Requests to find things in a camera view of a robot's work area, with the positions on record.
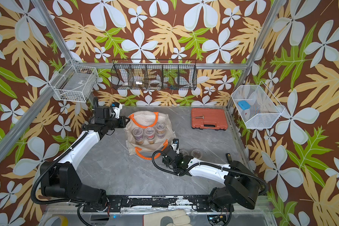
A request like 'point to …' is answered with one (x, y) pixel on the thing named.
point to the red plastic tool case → (210, 118)
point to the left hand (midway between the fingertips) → (129, 117)
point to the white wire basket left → (75, 83)
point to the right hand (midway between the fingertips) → (166, 154)
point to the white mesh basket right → (258, 108)
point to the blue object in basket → (244, 105)
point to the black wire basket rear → (154, 74)
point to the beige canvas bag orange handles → (144, 119)
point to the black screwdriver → (229, 157)
